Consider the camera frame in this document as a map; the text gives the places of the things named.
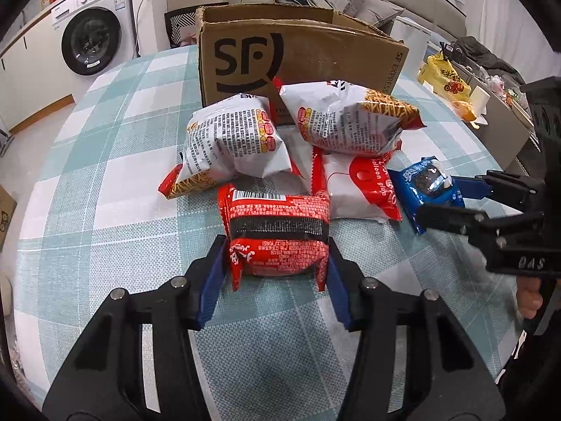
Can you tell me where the blue Oreo packet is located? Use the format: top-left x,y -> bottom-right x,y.
388,156 -> 465,235

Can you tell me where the red snack pack with barcode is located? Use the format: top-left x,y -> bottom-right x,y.
218,183 -> 330,292

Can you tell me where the right hand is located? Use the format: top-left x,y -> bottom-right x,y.
516,276 -> 543,319

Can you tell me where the checked teal tablecloth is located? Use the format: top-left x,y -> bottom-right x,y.
13,47 -> 519,420

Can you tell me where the white red snack bag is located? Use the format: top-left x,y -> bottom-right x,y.
310,147 -> 402,223

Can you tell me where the yellow plastic bag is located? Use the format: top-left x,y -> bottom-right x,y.
418,51 -> 472,102

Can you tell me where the small cardboard box on floor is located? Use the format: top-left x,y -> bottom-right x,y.
0,186 -> 17,250

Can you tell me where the red noodle snack bag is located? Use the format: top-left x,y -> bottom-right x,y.
276,80 -> 425,157

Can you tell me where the white kitchen cabinet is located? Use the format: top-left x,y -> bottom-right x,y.
1,15 -> 73,130

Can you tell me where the SF Express cardboard box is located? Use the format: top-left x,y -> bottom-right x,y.
196,4 -> 409,123

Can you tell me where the white washing machine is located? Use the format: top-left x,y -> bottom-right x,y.
50,0 -> 137,77

